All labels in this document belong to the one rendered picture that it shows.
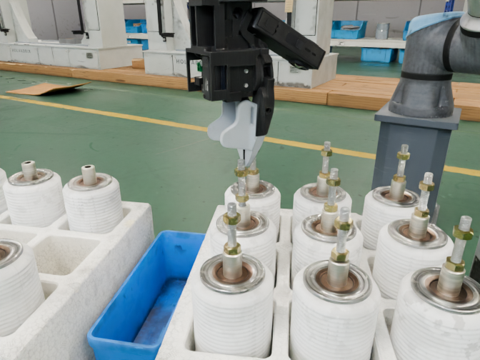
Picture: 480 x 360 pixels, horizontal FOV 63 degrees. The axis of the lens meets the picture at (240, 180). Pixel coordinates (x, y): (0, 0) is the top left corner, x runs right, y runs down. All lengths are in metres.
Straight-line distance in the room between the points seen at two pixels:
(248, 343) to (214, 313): 0.06
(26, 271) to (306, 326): 0.34
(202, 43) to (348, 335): 0.35
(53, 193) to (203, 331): 0.43
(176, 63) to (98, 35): 0.91
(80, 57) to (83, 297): 3.46
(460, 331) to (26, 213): 0.68
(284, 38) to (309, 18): 2.22
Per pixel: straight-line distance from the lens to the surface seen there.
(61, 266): 0.78
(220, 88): 0.45
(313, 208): 0.63
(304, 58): 0.51
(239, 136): 0.48
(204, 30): 0.46
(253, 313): 0.44
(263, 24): 0.47
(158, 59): 3.31
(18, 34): 4.97
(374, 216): 0.66
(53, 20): 8.00
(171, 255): 0.84
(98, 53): 3.79
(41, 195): 0.77
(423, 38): 1.03
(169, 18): 3.36
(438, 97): 1.05
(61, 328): 0.59
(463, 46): 0.99
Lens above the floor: 0.52
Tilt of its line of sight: 23 degrees down
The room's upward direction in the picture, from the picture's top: straight up
